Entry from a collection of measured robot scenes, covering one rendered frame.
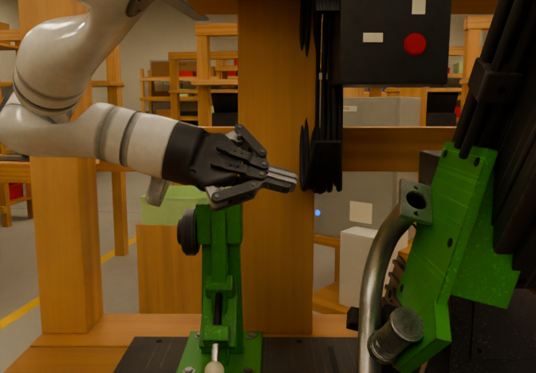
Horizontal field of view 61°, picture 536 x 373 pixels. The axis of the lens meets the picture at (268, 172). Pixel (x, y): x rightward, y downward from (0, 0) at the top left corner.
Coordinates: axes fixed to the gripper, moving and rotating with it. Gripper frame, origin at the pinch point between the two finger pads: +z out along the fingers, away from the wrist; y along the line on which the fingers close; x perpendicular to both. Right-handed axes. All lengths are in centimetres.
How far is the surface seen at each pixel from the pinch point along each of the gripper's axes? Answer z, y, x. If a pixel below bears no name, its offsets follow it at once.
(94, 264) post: -30, 0, 44
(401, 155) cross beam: 23.9, 29.5, 21.3
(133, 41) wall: -371, 795, 698
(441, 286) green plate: 18.5, -10.8, -4.0
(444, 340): 19.2, -16.0, -3.1
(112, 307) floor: -73, 59, 268
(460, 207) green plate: 18.4, -3.8, -8.8
